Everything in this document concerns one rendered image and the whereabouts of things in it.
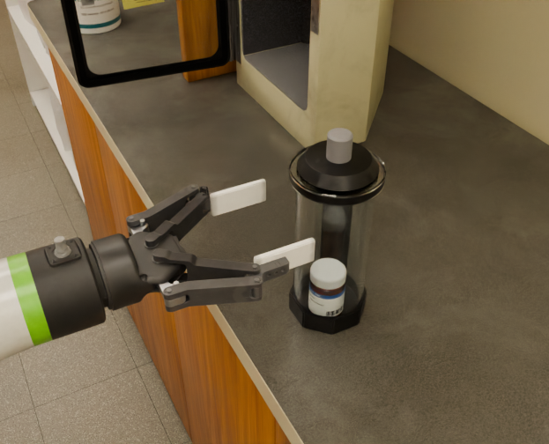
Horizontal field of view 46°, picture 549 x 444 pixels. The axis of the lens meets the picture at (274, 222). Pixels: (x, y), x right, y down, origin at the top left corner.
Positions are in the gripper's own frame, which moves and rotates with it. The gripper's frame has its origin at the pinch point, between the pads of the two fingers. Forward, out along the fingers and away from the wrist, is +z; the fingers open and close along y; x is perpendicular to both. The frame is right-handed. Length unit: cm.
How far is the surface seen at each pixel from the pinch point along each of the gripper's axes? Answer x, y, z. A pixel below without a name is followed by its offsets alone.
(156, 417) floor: 112, 58, -7
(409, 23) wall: 12, 63, 66
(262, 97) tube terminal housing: 15, 52, 24
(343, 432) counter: 17.2, -17.8, -0.2
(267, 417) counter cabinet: 33.7, -2.5, -2.1
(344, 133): -9.7, -0.4, 8.3
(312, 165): -6.7, -0.3, 4.4
